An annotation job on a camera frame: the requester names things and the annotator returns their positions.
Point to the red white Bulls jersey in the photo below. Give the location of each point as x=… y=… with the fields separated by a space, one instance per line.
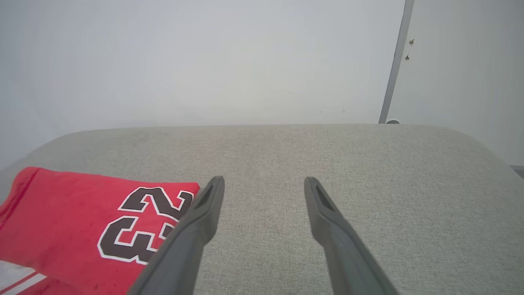
x=65 y=217

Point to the small white round floor fitting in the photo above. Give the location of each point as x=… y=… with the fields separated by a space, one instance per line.
x=393 y=121

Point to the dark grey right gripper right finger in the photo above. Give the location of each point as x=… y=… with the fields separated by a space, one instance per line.
x=344 y=254

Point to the grey vertical wall strip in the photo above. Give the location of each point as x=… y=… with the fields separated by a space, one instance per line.
x=396 y=61

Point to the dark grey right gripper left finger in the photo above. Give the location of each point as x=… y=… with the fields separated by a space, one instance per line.
x=186 y=246

